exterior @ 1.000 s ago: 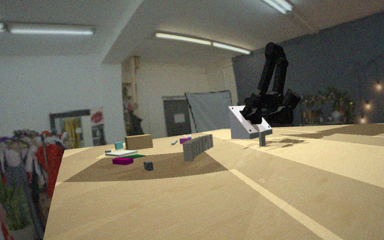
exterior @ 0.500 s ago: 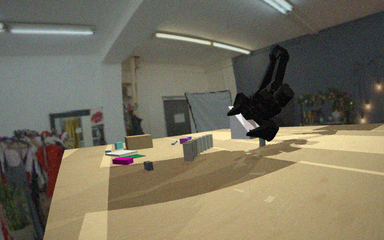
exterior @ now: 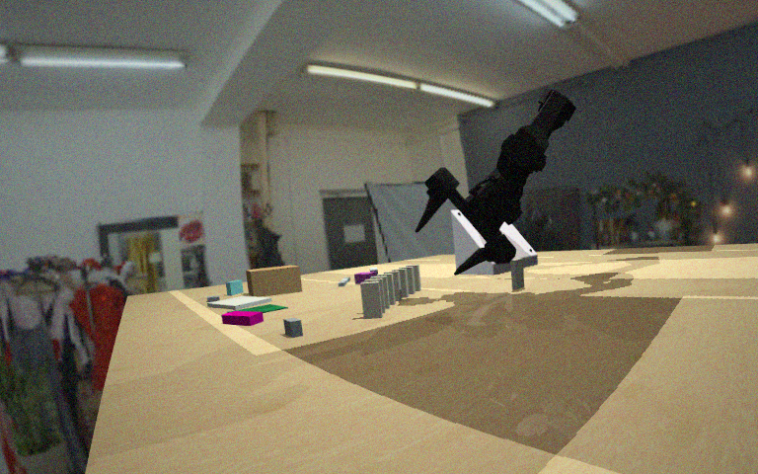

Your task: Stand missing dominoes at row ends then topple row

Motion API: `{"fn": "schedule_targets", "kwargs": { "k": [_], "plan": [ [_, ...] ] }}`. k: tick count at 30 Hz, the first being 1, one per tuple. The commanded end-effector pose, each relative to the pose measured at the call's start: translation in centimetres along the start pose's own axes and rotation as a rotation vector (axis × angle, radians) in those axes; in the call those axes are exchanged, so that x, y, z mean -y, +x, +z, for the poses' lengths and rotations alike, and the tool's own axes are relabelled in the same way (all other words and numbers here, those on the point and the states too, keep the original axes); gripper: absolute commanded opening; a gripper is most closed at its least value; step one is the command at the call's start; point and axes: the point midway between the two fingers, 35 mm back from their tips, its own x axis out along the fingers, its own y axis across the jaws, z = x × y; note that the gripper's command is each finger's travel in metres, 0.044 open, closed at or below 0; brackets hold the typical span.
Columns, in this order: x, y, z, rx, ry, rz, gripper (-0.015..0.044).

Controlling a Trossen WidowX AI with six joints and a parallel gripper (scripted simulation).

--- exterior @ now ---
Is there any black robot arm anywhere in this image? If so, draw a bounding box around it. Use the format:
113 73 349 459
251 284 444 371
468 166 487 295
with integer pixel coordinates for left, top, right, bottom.
469 89 575 236

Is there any pink square block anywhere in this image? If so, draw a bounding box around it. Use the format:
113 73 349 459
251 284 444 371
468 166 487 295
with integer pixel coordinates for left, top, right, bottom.
354 272 376 284

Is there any light blue rectangular block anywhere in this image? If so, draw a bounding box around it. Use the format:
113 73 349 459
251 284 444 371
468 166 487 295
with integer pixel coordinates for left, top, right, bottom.
226 280 243 296

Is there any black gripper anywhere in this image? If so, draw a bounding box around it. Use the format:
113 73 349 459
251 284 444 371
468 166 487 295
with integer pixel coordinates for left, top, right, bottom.
416 167 516 276

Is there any white flat square panel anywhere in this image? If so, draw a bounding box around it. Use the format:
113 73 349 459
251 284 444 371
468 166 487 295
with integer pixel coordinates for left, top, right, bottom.
207 296 272 310

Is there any magenta rectangular block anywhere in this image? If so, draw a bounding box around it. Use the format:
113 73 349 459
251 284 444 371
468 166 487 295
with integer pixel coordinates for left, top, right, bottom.
221 311 264 326

